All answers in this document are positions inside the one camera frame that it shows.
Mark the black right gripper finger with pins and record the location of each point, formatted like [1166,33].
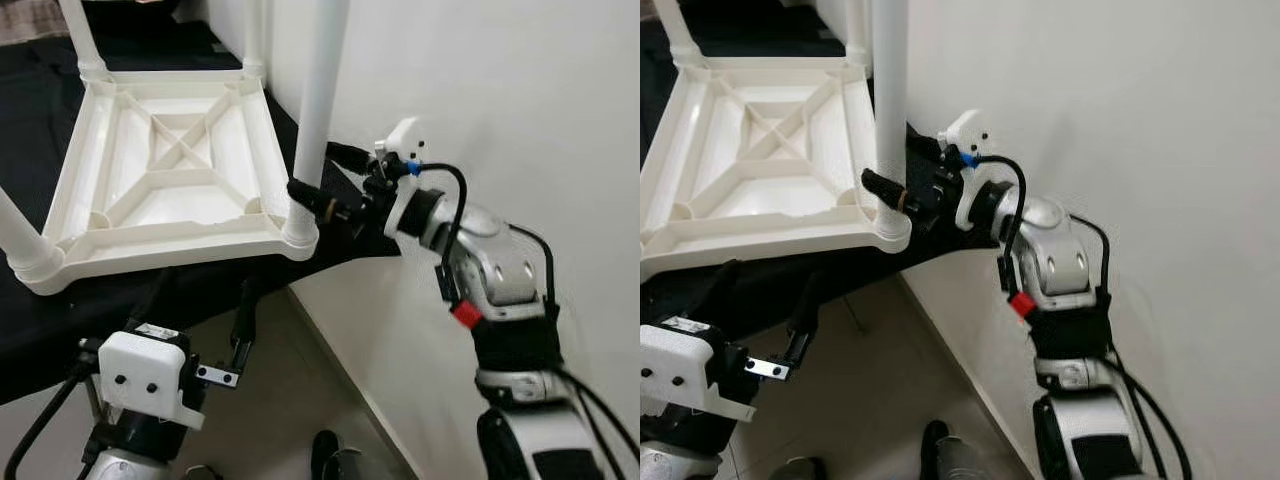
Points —
[315,200]
[885,192]
[926,145]
[350,156]

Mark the black table cloth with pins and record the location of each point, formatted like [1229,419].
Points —
[800,285]
[200,285]

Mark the white plastic table top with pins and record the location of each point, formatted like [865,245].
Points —
[180,200]
[760,190]

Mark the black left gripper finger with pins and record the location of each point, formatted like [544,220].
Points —
[720,295]
[247,320]
[158,300]
[805,320]

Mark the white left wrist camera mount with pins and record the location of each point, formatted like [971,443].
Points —
[680,360]
[140,370]

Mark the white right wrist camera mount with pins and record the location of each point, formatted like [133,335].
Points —
[405,135]
[968,128]

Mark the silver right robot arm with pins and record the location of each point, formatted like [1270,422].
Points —
[1060,260]
[500,270]

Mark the yellow rubber band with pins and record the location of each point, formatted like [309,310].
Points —
[901,200]

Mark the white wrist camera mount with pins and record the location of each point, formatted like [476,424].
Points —
[405,135]
[140,370]
[680,360]
[968,128]

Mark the brown striped fabric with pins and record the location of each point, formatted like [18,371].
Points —
[30,25]

